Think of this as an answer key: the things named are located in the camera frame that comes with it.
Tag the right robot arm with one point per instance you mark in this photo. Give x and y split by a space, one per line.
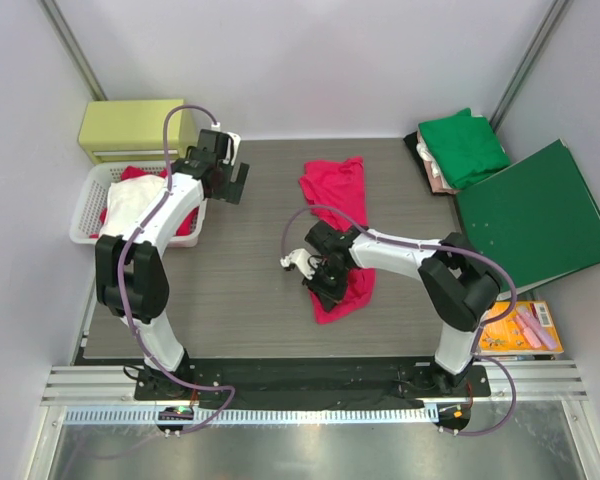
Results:
461 288

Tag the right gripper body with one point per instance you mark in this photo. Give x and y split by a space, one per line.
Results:
327 288

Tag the green binder folder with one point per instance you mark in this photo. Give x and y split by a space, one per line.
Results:
537 218

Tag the pink red t-shirt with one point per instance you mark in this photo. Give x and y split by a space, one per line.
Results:
340 185

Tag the folded green t-shirt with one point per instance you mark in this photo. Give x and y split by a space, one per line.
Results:
465 147

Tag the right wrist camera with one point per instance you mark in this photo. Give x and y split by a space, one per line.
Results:
302 260

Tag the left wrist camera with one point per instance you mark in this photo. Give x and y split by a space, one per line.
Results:
230 143

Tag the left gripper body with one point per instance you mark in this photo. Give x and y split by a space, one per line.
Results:
236 183

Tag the white plastic laundry basket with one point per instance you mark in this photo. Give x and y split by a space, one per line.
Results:
86 220

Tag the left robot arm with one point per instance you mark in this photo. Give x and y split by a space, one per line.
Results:
130 277

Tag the aluminium frame rail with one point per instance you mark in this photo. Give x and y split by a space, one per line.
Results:
536 380

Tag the yellow-green box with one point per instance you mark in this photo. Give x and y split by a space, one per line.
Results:
129 130

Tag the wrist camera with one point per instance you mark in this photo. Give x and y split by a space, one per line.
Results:
302 260
230 143

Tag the corner aluminium post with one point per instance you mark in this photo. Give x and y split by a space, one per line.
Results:
62 29
541 38

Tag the slotted cable duct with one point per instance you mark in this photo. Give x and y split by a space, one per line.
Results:
174 416

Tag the folded black shirt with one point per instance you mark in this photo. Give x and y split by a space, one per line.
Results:
411 142

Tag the right corner aluminium post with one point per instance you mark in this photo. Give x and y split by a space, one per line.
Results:
541 38

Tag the left corner aluminium post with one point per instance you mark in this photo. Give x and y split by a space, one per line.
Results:
62 29

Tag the red t-shirt in basket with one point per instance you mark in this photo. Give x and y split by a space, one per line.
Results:
128 173

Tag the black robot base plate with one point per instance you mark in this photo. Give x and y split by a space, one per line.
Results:
318 384

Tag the pink highlighter pens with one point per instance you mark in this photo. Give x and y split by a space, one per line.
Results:
533 331

